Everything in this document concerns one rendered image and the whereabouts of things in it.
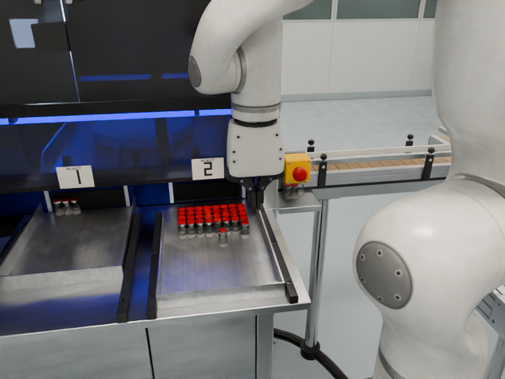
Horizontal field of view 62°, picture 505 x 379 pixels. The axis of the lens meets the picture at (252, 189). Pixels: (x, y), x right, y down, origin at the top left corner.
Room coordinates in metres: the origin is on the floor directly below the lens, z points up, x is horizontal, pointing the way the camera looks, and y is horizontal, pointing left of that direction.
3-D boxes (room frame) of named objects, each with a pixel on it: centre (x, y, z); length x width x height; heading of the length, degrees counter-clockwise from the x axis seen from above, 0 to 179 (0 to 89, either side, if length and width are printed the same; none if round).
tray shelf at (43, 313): (0.85, 0.26, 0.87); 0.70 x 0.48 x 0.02; 99
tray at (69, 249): (0.90, 0.44, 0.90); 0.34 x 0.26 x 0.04; 9
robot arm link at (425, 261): (0.36, -0.19, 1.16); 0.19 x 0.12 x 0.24; 123
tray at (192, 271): (0.84, 0.09, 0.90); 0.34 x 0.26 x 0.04; 9
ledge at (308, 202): (1.15, -0.13, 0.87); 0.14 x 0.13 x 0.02; 9
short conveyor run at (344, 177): (1.29, -0.38, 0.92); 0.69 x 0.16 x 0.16; 99
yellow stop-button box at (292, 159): (1.11, -0.12, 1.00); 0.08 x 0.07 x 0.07; 9
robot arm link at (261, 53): (0.70, 0.00, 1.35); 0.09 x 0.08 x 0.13; 123
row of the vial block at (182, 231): (0.93, 0.10, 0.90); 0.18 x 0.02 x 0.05; 98
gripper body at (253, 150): (0.71, -0.01, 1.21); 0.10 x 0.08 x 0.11; 99
